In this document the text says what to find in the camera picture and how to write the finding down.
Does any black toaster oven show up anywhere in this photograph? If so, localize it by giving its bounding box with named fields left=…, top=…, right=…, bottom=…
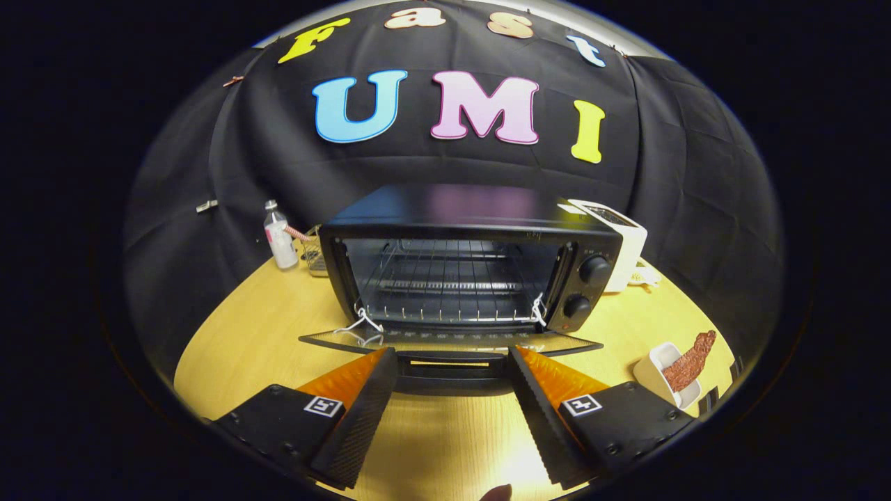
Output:
left=299, top=183, right=624, bottom=397

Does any white dish with beans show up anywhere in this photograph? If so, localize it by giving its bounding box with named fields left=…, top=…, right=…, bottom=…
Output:
left=626, top=264, right=662, bottom=289

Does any clear plastic bottle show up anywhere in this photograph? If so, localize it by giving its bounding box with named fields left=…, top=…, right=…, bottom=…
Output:
left=263, top=200, right=299, bottom=270

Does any white pop-up toaster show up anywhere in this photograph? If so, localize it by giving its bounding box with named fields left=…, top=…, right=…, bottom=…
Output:
left=567, top=199, right=648, bottom=293

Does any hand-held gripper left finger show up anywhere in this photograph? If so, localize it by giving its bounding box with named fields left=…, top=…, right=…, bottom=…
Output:
left=209, top=347, right=400, bottom=490

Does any white ribbed dish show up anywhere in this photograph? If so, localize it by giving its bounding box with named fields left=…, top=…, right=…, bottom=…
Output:
left=632, top=341, right=702, bottom=411

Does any black backdrop cloth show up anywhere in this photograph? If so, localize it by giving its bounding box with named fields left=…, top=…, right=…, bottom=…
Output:
left=125, top=0, right=784, bottom=383

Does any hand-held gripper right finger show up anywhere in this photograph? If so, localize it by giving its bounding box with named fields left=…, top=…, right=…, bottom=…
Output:
left=507, top=344, right=697, bottom=490

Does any brown meat piece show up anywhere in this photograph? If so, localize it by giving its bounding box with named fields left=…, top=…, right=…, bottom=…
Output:
left=661, top=330, right=718, bottom=392

